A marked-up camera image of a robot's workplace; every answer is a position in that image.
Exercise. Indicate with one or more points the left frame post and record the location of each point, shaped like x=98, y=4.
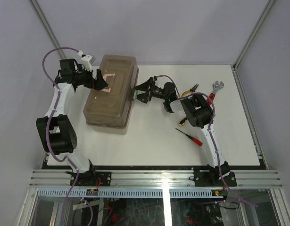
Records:
x=44, y=22

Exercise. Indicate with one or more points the frame post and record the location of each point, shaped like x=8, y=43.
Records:
x=44, y=22
x=266, y=11

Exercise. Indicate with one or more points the red handled adjustable wrench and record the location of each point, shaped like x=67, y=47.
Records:
x=216, y=86

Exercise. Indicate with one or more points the right frame post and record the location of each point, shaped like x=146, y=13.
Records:
x=266, y=11

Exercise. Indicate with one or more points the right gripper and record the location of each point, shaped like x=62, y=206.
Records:
x=145, y=86

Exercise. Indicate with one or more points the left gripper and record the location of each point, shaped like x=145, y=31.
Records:
x=98, y=85

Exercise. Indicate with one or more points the slotted cable duct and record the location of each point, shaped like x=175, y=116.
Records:
x=128, y=193

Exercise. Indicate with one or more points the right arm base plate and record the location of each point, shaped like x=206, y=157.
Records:
x=206, y=179

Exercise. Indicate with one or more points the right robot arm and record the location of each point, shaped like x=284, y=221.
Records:
x=200, y=112

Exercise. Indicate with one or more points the black yellow screwdriver lower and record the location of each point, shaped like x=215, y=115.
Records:
x=183, y=122

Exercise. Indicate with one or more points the aluminium mounting rail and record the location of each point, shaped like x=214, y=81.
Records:
x=238, y=179

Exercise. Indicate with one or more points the red handled screwdriver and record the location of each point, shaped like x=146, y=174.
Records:
x=193, y=139

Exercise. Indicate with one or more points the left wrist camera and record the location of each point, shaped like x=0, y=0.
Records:
x=87, y=61

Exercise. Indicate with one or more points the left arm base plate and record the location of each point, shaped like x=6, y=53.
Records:
x=95, y=179

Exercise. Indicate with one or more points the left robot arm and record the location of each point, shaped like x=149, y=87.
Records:
x=56, y=132

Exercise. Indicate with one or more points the yellow handled pliers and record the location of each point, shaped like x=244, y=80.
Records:
x=193, y=89

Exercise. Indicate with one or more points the translucent brown toolbox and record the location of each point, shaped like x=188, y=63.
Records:
x=108, y=110

